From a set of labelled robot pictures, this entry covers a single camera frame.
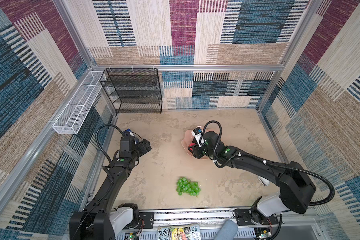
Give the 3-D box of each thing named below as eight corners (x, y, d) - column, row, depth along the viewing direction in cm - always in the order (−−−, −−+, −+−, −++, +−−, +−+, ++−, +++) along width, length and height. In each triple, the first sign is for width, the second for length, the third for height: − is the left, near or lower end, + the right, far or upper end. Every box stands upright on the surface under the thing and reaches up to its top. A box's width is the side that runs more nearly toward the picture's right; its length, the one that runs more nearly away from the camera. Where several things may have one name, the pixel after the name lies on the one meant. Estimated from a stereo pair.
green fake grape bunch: (176, 196, 82) (176, 193, 78) (176, 180, 87) (176, 176, 83) (199, 195, 82) (200, 192, 78) (198, 180, 87) (199, 176, 83)
